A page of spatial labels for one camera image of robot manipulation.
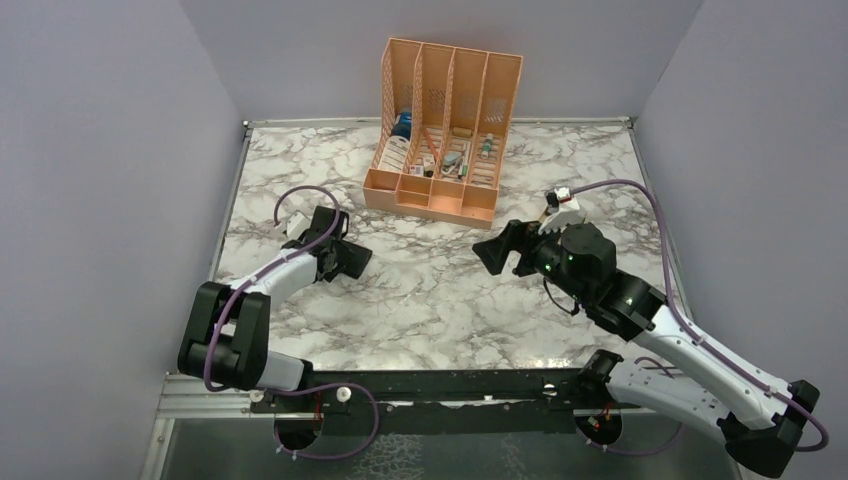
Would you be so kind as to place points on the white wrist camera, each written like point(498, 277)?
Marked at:
point(562, 210)
point(296, 225)

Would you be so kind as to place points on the green white marker pen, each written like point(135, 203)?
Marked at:
point(487, 145)

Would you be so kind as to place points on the black metal base rail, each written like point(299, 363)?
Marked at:
point(434, 402)

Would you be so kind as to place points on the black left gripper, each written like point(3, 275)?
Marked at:
point(344, 257)

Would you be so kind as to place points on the orange plastic desk organizer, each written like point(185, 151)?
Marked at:
point(457, 96)

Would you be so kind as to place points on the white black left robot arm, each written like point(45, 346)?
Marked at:
point(226, 340)

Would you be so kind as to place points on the blue tape roll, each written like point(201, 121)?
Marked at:
point(403, 125)

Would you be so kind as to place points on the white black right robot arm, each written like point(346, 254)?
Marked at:
point(759, 418)

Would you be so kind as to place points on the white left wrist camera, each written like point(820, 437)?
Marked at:
point(296, 225)

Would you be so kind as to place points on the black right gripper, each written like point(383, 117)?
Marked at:
point(520, 235)

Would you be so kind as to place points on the white label card pack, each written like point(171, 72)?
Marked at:
point(394, 153)

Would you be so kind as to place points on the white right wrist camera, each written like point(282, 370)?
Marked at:
point(562, 210)

